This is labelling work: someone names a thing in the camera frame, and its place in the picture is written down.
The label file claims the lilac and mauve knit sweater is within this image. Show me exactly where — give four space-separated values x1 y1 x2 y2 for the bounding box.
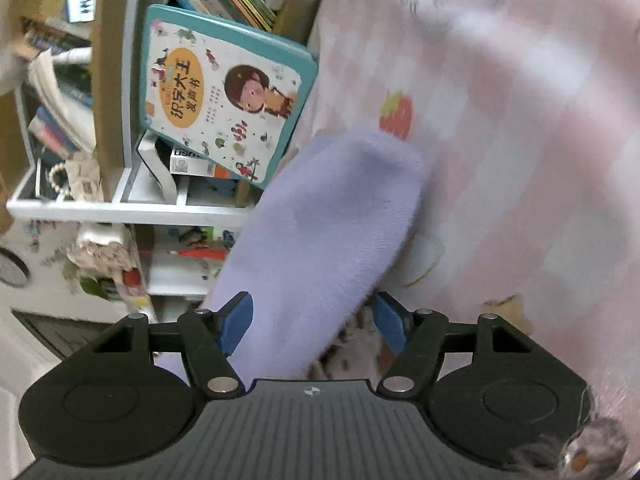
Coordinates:
202 129 431 385

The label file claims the floral patterned pouch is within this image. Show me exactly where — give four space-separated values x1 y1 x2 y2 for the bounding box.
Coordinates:
66 222 153 316

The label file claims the white wooden bookshelf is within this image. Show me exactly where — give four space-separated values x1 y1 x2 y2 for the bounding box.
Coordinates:
0 0 327 321

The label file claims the white and orange box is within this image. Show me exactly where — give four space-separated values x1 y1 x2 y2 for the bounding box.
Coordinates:
169 148 234 179

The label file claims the teal children's sound book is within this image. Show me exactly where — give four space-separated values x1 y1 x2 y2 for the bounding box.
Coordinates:
139 4 318 188

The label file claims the pink checked tablecloth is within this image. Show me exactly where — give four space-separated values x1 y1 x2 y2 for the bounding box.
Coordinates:
288 0 639 437

